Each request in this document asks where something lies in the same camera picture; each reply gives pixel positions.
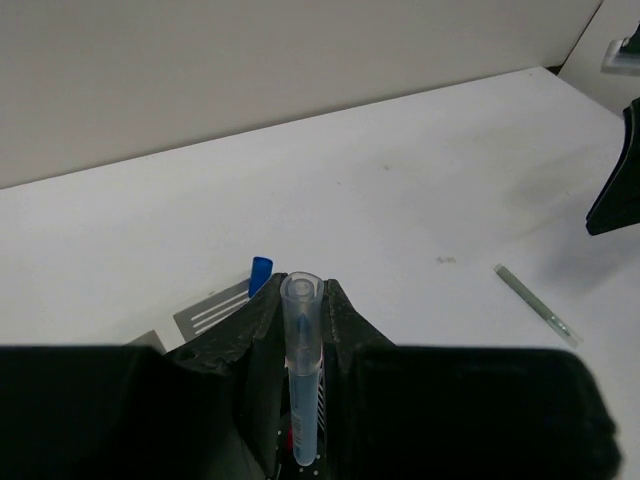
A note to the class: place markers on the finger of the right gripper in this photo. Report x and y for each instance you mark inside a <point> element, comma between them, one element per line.
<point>617,205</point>

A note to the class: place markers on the black container front right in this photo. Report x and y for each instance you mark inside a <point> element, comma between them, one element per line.
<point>286,465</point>

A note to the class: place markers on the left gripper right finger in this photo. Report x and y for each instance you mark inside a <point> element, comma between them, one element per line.
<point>357,417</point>

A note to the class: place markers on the blue whiteboard marker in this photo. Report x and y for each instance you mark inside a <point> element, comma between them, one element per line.
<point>261,271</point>

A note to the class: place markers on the grey green pen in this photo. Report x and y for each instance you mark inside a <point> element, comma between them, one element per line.
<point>560,327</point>

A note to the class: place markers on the light blue pen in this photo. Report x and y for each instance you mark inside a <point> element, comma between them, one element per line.
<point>301,299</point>

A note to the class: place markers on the white container back left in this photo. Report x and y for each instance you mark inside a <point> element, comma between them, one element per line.
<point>149,339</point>

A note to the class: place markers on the white container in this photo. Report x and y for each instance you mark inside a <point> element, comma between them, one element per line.
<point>149,339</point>
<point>198,316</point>

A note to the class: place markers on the white container back right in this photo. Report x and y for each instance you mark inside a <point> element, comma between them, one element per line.
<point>198,316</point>

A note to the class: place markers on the red pen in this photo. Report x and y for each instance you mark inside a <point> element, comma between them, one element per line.
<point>289,440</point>

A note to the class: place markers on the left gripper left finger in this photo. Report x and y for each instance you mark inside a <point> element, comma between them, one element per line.
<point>229,410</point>

